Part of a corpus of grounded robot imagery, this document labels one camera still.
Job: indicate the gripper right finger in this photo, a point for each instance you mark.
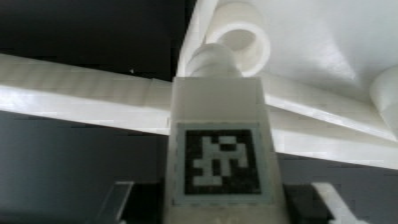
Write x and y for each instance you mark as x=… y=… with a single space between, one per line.
x=317 y=206

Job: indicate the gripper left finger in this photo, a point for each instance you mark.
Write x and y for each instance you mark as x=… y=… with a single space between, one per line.
x=132 y=205

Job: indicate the white square table top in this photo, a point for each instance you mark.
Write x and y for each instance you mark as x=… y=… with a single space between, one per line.
x=317 y=45

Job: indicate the white U-shaped obstacle fence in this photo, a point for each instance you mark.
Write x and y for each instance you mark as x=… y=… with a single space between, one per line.
x=84 y=95

